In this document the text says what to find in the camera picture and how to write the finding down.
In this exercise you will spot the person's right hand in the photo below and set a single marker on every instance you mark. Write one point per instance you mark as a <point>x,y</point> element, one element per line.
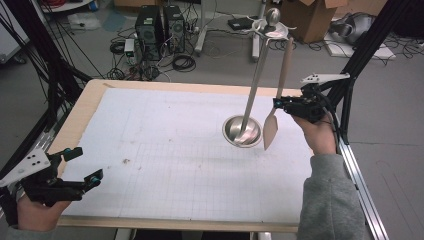
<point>318,136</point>

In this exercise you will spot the black metal frame strut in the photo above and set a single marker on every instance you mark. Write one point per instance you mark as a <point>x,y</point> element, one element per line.
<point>56,73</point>
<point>360,56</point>

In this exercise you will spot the round white table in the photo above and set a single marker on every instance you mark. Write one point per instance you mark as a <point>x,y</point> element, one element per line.
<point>66,5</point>

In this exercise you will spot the white grid mat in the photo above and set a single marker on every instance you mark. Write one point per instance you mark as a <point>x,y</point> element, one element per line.
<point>150,133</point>

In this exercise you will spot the black computer tower green label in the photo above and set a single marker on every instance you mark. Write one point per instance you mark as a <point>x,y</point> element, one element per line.
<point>148,31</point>

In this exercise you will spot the clear plastic bag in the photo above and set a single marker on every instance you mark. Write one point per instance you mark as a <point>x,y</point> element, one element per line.
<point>83,21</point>

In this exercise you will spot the flat black box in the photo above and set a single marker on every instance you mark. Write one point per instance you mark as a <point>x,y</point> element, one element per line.
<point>238,23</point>

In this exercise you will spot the large brown cardboard box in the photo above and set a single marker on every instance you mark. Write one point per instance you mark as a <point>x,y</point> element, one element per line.
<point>310,20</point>

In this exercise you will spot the white cabinet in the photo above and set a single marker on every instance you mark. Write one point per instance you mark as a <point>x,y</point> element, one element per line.
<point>10,40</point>

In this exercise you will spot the white flat board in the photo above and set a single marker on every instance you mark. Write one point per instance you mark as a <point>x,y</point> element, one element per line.
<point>366,51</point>

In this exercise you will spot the silver grey bag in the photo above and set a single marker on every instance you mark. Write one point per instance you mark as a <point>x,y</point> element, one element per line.
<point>351,28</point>

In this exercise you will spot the small white electronic box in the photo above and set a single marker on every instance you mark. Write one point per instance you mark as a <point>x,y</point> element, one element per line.
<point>129,48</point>

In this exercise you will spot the wooden spatula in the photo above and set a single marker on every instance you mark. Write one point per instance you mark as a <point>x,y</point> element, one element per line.
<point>270,128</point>

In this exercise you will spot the white metal stand leg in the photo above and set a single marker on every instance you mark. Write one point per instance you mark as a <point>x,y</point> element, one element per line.
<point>201,36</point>
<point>256,50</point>

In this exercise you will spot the person's left hand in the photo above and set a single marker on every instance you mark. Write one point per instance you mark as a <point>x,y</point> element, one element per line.
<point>38,216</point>

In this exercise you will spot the metal utensil stand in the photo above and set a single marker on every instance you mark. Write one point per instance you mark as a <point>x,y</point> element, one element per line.
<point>240,138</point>

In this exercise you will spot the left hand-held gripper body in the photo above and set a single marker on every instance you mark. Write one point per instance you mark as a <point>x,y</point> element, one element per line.
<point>40,190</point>

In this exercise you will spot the aluminium rail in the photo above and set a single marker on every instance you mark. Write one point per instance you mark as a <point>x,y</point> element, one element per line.
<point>365,200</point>

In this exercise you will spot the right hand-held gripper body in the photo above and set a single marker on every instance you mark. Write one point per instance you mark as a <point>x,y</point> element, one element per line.
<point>306,106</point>

